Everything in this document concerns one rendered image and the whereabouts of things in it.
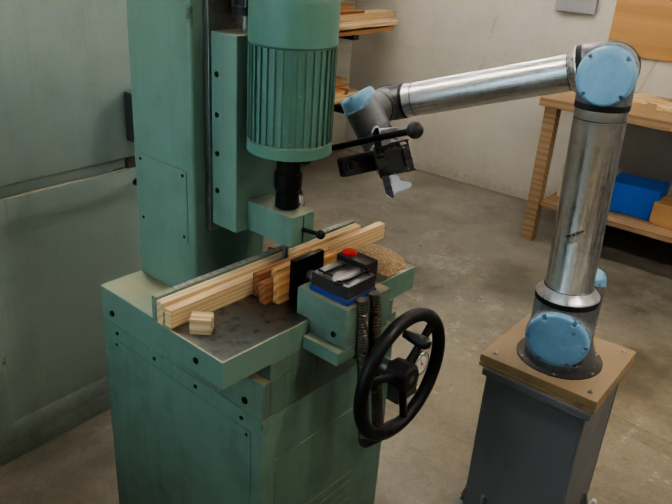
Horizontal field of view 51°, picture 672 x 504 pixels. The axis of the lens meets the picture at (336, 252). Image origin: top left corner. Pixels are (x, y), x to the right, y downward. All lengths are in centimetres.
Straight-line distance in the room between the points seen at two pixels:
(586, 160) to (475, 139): 349
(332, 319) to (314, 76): 47
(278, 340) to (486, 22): 382
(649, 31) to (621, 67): 300
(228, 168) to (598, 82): 79
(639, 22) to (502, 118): 103
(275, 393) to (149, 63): 75
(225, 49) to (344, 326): 60
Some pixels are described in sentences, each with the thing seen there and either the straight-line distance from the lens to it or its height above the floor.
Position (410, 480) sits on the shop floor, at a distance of 243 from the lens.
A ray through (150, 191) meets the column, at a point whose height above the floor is 104.
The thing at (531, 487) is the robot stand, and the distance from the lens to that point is 214.
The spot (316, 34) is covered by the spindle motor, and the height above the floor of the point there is 144.
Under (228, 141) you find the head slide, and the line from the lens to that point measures 151.
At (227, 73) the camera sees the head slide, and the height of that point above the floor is 134.
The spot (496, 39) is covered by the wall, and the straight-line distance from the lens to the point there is 493.
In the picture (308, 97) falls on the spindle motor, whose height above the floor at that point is 133.
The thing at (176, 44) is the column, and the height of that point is 139.
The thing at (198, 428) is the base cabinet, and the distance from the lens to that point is 166.
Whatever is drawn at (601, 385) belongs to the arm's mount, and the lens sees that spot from 198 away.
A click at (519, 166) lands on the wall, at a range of 497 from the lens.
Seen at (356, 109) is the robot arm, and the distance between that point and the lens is 175.
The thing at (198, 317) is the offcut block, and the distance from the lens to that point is 137.
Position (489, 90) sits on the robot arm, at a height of 129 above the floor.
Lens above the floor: 162
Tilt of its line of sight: 25 degrees down
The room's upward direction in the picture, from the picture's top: 4 degrees clockwise
